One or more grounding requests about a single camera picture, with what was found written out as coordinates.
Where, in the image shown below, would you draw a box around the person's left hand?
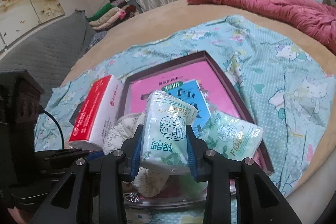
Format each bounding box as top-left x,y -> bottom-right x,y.
7,207 -> 31,224

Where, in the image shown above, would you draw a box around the black cable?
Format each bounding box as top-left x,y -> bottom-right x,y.
38,105 -> 65,151

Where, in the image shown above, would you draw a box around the Hello Kitty blue bedsheet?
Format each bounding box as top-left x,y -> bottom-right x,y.
35,15 -> 335,196

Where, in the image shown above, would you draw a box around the grey sofa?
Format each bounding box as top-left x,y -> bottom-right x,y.
1,10 -> 96,107

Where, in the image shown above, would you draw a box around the stack of folded blankets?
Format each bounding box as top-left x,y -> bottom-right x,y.
87,0 -> 143,32

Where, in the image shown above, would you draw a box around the small black box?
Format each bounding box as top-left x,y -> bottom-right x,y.
69,102 -> 84,126

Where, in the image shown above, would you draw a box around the wall painting panels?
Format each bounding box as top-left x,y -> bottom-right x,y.
1,0 -> 65,50

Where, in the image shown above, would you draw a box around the red white tissue pack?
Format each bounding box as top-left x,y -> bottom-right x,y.
69,75 -> 123,151

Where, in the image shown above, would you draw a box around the white floral neck pillow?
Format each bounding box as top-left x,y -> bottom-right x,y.
102,112 -> 169,198

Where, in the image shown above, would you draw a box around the green floral tissue pack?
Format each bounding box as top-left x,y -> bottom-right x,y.
140,90 -> 198,175

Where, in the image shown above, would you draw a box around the pink quilt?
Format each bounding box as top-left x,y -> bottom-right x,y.
187,0 -> 335,53

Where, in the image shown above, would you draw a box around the round beige bed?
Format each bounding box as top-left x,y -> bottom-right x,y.
63,0 -> 335,191

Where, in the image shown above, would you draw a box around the leopard print scrunchie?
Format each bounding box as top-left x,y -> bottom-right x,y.
123,192 -> 141,204

